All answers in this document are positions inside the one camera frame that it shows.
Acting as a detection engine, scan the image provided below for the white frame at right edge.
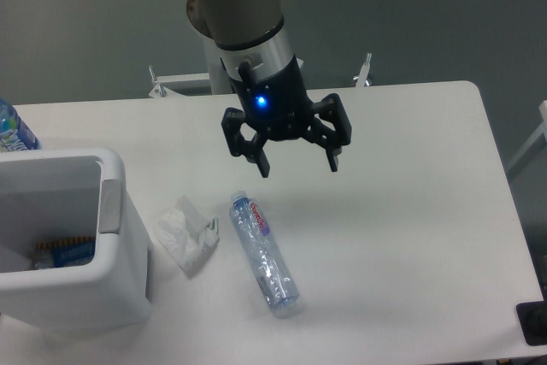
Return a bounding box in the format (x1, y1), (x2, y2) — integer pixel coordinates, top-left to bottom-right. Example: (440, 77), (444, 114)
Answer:
(505, 100), (546, 182)

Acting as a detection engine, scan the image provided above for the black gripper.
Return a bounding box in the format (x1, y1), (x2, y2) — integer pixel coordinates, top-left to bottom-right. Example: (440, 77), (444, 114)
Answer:
(221, 57), (352, 178)

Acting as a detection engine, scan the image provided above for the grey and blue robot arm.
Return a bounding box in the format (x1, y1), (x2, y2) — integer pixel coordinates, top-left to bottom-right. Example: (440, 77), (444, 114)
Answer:
(186, 0), (351, 177)

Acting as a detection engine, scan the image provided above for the clear plastic bottle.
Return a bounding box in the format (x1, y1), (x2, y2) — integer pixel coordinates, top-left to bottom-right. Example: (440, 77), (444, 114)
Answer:
(229, 191), (300, 315)

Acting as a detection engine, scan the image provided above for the blue labelled water bottle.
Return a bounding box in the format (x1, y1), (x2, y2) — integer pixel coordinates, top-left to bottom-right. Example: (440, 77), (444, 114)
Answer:
(1, 99), (41, 152)

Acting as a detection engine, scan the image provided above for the blue snack packet in bin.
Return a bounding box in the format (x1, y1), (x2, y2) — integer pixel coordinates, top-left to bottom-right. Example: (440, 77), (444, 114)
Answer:
(32, 236), (96, 270)

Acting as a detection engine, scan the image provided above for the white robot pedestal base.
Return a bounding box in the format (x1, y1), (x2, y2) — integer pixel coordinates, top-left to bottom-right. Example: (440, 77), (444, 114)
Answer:
(148, 36), (232, 98)

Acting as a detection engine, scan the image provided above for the black clamp at table edge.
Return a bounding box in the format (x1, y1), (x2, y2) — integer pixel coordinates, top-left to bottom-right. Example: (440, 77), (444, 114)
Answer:
(516, 301), (546, 346)

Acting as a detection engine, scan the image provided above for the white plastic trash can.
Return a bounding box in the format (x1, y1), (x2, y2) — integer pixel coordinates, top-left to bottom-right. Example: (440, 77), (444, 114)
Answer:
(1, 148), (153, 330)

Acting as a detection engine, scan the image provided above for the white tissue wrapper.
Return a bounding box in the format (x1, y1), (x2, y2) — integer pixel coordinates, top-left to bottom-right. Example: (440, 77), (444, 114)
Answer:
(155, 196), (220, 278)

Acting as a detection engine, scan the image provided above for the white levelling foot bracket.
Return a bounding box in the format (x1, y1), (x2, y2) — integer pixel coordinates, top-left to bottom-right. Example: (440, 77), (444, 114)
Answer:
(353, 52), (373, 87)

